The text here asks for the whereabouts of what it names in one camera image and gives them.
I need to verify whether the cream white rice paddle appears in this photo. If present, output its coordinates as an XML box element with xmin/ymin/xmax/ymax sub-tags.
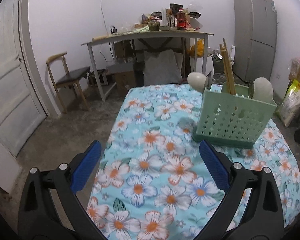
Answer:
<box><xmin>253</xmin><ymin>77</ymin><xmax>274</xmax><ymax>103</ymax></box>

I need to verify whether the white-legged wooden desk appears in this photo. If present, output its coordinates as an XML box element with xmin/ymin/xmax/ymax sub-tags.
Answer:
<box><xmin>85</xmin><ymin>30</ymin><xmax>213</xmax><ymax>102</ymax></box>

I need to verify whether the red drink bottle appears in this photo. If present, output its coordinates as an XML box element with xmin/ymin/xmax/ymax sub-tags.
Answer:
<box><xmin>176</xmin><ymin>9</ymin><xmax>186</xmax><ymax>30</ymax></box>

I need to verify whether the white yellow rice bag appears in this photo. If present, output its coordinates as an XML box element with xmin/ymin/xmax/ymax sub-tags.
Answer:
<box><xmin>276</xmin><ymin>79</ymin><xmax>300</xmax><ymax>127</ymax></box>

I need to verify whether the cream white ladle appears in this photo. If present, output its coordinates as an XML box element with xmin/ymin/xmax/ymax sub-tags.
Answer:
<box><xmin>187</xmin><ymin>72</ymin><xmax>209</xmax><ymax>93</ymax></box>

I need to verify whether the white panelled door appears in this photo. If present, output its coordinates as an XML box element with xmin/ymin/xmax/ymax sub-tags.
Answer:
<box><xmin>0</xmin><ymin>0</ymin><xmax>46</xmax><ymax>156</ymax></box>

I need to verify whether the yellow plastic bag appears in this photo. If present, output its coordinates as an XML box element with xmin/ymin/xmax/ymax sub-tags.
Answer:
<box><xmin>187</xmin><ymin>39</ymin><xmax>204</xmax><ymax>58</ymax></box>

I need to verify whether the wooden chair black seat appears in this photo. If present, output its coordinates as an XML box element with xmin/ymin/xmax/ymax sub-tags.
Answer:
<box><xmin>46</xmin><ymin>52</ymin><xmax>91</xmax><ymax>113</ymax></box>

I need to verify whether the wooden chopstick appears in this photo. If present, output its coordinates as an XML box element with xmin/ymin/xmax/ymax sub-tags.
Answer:
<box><xmin>222</xmin><ymin>37</ymin><xmax>237</xmax><ymax>95</ymax></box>
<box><xmin>218</xmin><ymin>43</ymin><xmax>234</xmax><ymax>95</ymax></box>

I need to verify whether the grey white sack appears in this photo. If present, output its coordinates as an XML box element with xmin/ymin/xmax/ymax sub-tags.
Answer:
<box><xmin>143</xmin><ymin>49</ymin><xmax>183</xmax><ymax>86</ymax></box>

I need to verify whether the dark green bag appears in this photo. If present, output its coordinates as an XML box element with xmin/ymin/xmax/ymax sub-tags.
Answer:
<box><xmin>210</xmin><ymin>51</ymin><xmax>224</xmax><ymax>74</ymax></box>

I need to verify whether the floral blue tablecloth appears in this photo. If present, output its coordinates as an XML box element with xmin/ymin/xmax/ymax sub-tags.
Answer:
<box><xmin>86</xmin><ymin>84</ymin><xmax>300</xmax><ymax>239</ymax></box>

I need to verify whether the cardboard box under desk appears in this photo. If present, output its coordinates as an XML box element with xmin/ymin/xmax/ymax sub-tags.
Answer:
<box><xmin>114</xmin><ymin>71</ymin><xmax>136</xmax><ymax>96</ymax></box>

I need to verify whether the green perforated utensil holder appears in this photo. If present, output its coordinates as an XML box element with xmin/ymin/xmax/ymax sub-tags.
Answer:
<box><xmin>192</xmin><ymin>83</ymin><xmax>277</xmax><ymax>149</ymax></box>

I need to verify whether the green jar on desk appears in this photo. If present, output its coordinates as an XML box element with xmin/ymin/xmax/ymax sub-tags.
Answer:
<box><xmin>148</xmin><ymin>20</ymin><xmax>160</xmax><ymax>31</ymax></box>

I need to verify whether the silver grey refrigerator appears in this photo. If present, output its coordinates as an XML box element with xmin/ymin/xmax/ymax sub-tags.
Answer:
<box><xmin>233</xmin><ymin>0</ymin><xmax>277</xmax><ymax>83</ymax></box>

